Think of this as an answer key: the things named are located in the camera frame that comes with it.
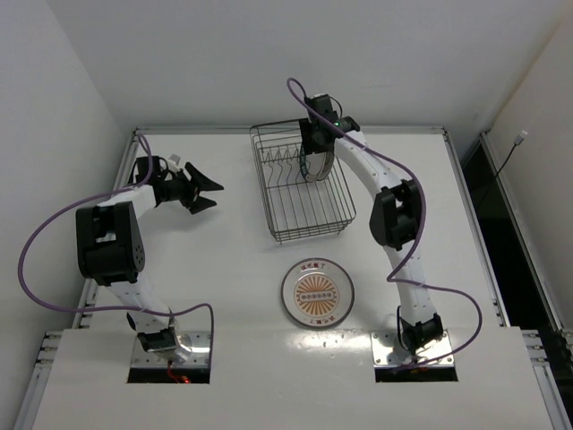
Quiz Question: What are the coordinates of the purple cable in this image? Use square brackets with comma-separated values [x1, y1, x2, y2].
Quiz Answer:
[17, 133, 215, 365]
[286, 77, 483, 373]

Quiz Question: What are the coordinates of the grey wire dish rack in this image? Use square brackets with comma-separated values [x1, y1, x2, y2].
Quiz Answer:
[250, 119, 356, 243]

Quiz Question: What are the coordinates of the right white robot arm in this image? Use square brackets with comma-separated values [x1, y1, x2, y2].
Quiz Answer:
[300, 94, 443, 355]

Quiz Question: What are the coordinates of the white plate grey pattern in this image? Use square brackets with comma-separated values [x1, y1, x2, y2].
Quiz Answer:
[318, 146, 336, 181]

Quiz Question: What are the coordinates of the black cable white plug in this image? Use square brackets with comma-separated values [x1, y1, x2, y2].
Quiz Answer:
[493, 130, 528, 180]

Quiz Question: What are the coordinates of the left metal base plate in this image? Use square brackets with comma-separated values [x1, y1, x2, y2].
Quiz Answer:
[131, 331, 211, 370]

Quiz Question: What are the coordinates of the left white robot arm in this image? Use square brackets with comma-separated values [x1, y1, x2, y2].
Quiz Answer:
[75, 156, 224, 364]

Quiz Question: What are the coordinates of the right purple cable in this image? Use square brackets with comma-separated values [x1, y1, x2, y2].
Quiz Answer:
[286, 77, 483, 373]

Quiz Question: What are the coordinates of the green rimmed white plate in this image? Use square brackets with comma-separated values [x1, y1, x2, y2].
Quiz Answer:
[299, 145, 324, 183]

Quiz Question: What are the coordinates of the orange sunburst plate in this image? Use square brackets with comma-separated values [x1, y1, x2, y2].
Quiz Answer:
[280, 257, 355, 331]

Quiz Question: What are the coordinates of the metal base plate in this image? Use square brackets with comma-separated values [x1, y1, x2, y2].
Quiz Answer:
[371, 331, 455, 369]
[131, 331, 211, 370]

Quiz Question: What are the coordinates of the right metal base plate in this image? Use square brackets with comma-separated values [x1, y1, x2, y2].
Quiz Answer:
[371, 331, 455, 369]

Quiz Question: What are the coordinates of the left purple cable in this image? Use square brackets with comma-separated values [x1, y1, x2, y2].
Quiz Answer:
[17, 133, 215, 365]

